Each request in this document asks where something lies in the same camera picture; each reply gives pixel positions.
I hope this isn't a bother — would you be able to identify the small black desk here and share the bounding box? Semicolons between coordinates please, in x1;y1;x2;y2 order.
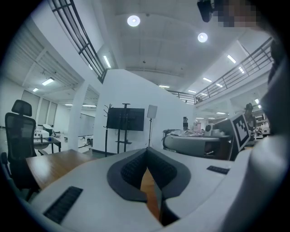
33;135;62;155

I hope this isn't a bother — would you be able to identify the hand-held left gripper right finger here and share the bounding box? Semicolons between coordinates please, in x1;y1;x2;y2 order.
146;146;237;227

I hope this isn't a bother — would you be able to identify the black head camera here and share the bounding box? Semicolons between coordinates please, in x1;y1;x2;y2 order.
196;0;215;23

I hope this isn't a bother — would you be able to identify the black television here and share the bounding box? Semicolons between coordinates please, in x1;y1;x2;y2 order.
106;107;145;132

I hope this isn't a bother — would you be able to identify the black tripod stand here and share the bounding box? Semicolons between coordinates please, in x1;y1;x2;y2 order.
147;117;153;148

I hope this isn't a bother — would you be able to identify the person's head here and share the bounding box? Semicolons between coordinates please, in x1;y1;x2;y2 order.
214;0;275;31

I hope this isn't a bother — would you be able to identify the black balcony railing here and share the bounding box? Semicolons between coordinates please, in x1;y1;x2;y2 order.
167;37;274;105
48;0;108;84

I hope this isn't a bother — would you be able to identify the black mesh office chair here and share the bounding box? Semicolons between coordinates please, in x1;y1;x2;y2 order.
0;99;41;201

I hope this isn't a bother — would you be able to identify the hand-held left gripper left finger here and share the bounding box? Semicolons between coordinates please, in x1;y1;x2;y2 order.
29;147;164;232

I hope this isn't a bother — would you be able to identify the crumpled clear plastic sheet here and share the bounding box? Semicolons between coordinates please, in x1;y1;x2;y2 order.
169;129;204;137

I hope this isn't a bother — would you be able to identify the white window blind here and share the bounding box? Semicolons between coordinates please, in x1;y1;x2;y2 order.
22;90;40;125
50;101;58;126
38;98;51;126

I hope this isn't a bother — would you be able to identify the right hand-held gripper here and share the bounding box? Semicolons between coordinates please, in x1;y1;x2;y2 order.
213;112;252;162

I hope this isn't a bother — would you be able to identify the black television stand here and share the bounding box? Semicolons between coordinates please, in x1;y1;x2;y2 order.
114;103;133;153

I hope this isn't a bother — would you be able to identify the white round device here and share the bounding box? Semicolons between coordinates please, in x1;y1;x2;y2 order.
204;123;218;137

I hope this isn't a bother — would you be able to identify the white light panel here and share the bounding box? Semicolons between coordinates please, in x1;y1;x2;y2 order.
146;104;158;119

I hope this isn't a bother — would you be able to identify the black coat rack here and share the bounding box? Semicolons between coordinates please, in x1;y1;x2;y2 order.
103;103;113;157

